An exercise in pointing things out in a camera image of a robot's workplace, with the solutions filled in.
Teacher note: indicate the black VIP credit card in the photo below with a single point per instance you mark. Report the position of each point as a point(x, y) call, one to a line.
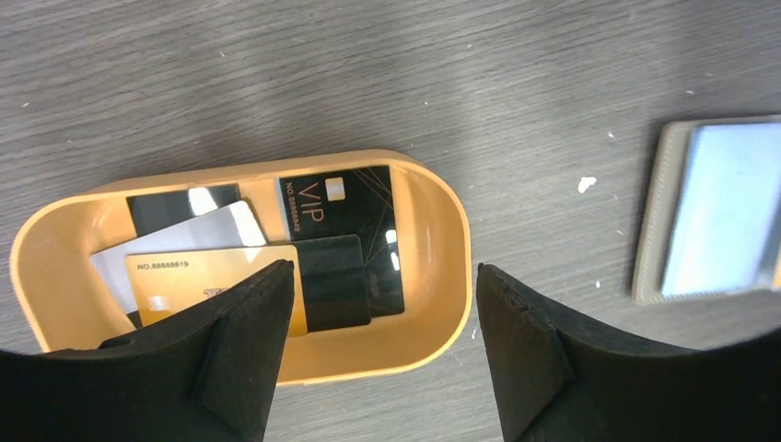
point(351, 201)

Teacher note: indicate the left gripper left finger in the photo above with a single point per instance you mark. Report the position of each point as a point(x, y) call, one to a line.
point(207, 373)

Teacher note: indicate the silver credit card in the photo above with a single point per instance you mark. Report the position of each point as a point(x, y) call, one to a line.
point(231, 226)

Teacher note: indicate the grey card holder wallet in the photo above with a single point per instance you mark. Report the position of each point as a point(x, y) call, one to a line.
point(711, 226)

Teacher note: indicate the glossy black credit card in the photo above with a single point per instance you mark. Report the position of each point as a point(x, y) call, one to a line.
point(155, 211)

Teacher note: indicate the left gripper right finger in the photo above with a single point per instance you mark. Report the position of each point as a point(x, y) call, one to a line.
point(560, 375)

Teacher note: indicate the orange oval tray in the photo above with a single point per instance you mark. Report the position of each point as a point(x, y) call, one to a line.
point(68, 306)

